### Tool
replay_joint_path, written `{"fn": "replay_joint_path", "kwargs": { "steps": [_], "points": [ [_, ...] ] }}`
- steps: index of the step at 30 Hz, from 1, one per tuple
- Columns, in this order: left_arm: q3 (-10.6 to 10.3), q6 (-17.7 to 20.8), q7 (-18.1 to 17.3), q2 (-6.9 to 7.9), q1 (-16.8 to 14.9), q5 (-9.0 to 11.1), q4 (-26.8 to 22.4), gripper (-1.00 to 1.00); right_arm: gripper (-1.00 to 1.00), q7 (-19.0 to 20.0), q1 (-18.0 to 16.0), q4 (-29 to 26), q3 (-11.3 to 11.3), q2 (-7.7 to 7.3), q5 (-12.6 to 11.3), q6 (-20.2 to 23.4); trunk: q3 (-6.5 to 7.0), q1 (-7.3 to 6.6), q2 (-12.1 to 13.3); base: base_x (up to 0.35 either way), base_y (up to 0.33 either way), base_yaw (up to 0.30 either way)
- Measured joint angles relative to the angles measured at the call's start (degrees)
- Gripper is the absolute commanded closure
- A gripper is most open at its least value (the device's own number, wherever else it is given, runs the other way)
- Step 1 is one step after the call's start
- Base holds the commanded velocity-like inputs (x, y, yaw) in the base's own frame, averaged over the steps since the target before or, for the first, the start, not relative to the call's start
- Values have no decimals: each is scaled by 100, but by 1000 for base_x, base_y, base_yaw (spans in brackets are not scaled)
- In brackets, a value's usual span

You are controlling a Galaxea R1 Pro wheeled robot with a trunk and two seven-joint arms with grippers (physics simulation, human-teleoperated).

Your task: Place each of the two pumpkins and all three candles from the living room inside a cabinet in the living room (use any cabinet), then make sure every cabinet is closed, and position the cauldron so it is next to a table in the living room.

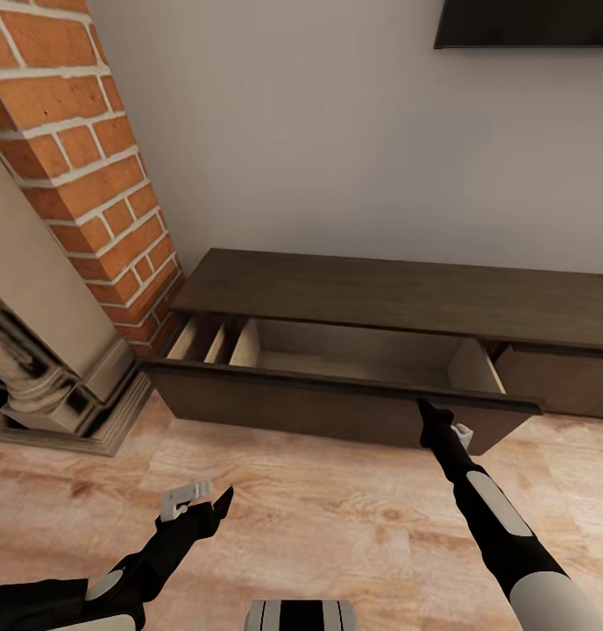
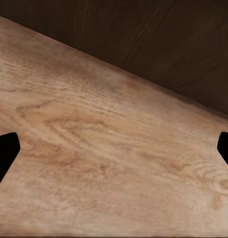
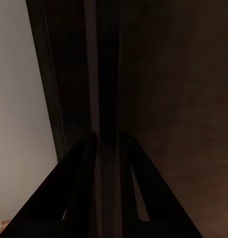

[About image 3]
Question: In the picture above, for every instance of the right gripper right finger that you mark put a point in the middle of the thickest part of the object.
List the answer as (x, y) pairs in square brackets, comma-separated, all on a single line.
[(168, 219)]

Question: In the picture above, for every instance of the cabinet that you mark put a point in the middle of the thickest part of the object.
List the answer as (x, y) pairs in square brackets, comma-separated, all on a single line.
[(154, 69)]

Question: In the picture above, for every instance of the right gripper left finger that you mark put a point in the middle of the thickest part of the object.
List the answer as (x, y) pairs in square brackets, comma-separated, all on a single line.
[(60, 207)]

